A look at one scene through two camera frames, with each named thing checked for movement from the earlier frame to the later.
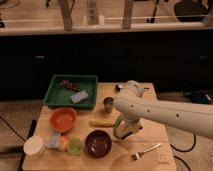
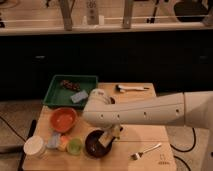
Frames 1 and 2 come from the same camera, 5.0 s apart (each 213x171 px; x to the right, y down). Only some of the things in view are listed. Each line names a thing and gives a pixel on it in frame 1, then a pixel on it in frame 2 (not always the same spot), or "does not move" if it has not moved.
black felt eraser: x=136 y=133 → x=105 y=140
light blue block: x=54 y=140 does not move
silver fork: x=138 y=155 does not move
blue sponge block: x=79 y=96 does not move
